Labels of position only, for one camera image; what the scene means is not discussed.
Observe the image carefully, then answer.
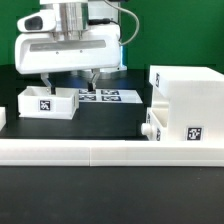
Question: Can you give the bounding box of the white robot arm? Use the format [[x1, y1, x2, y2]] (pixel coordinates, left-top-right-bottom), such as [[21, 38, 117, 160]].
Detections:
[[15, 0, 121, 91]]

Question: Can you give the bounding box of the white fiducial marker sheet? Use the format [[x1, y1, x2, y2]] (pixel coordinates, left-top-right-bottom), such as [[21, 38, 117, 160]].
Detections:
[[79, 89, 142, 104]]

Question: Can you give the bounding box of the white drawer box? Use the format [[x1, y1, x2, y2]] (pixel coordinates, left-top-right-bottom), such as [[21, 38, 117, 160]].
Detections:
[[18, 86, 79, 120], [141, 108, 168, 141]]

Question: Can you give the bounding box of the white front drawer box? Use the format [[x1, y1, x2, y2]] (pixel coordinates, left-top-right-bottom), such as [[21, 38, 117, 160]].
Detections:
[[141, 108, 168, 141]]

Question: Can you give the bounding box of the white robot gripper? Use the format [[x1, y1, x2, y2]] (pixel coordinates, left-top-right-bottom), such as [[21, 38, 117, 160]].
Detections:
[[15, 24, 121, 95]]

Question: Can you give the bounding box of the white block at left edge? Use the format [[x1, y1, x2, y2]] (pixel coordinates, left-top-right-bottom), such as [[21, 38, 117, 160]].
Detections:
[[0, 107, 6, 131]]

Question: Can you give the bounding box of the white L-shaped border fence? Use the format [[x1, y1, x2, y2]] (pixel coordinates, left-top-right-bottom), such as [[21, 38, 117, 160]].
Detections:
[[0, 139, 224, 167]]

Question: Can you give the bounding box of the white rear drawer box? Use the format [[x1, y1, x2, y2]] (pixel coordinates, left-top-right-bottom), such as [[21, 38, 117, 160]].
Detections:
[[18, 86, 79, 120]]

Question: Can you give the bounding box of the white drawer cabinet housing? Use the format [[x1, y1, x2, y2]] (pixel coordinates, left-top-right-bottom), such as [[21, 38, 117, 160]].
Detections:
[[148, 65, 224, 142]]

